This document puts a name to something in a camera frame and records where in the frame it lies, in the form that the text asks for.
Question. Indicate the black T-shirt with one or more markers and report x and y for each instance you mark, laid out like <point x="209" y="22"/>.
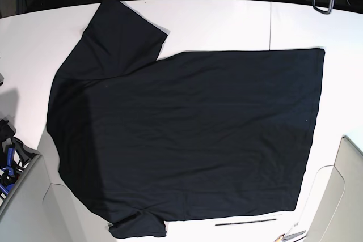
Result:
<point x="198" y="135"/>

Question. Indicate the grey panel left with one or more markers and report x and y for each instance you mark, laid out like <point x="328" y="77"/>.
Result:
<point x="32" y="212"/>

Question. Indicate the grey panel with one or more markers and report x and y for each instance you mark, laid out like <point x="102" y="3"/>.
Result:
<point x="32" y="212"/>
<point x="339" y="215"/>

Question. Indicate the blue black clamps pile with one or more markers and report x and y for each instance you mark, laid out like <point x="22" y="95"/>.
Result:
<point x="14" y="158"/>

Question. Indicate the grey panel right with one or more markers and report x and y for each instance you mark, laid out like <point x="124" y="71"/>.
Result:
<point x="339" y="215"/>

